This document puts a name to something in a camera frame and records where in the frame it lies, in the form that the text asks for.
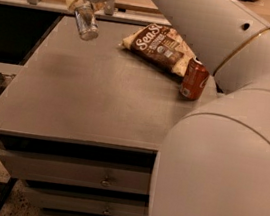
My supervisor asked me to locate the silver blue redbull can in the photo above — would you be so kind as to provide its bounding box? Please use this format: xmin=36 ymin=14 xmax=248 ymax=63
xmin=74 ymin=3 xmax=99 ymax=41

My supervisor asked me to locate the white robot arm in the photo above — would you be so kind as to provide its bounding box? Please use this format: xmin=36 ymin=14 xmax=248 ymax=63
xmin=88 ymin=0 xmax=270 ymax=216

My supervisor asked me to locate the red soda can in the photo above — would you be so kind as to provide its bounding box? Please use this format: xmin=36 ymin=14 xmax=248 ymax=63
xmin=179 ymin=56 xmax=210 ymax=101

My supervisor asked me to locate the brown seaweed snack bag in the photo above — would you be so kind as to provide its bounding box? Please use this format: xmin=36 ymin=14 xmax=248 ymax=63
xmin=122 ymin=23 xmax=194 ymax=78

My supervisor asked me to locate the grey drawer cabinet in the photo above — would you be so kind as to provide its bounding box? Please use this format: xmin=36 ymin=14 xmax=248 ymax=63
xmin=0 ymin=17 xmax=217 ymax=207

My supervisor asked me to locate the top grey drawer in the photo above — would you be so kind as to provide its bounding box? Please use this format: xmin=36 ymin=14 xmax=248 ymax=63
xmin=0 ymin=150 xmax=151 ymax=195

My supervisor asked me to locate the middle grey drawer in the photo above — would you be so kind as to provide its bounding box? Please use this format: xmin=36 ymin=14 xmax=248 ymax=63
xmin=24 ymin=187 xmax=148 ymax=216

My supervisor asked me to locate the black stand leg left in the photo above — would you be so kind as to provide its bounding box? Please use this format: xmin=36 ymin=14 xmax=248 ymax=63
xmin=0 ymin=177 xmax=17 ymax=211

